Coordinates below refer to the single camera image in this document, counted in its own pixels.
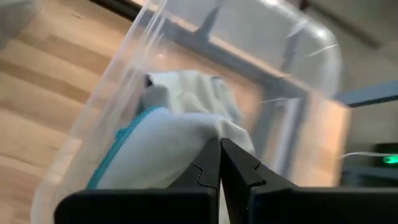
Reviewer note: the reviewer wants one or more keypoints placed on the clear plastic bin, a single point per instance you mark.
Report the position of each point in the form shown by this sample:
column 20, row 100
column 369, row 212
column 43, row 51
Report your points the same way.
column 280, row 46

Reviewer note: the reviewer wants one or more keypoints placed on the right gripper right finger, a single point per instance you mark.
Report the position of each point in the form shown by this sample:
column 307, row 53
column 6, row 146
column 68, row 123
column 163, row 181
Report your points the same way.
column 280, row 205

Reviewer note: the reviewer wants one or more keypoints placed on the black device with green light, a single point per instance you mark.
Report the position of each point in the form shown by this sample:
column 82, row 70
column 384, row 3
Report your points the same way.
column 390, row 159

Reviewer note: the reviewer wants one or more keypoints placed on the blue microfiber towel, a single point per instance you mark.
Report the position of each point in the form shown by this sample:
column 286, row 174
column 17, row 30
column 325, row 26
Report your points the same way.
column 161, row 146

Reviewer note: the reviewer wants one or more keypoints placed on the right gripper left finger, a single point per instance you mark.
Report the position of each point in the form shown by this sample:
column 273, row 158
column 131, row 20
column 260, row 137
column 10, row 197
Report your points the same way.
column 174, row 205

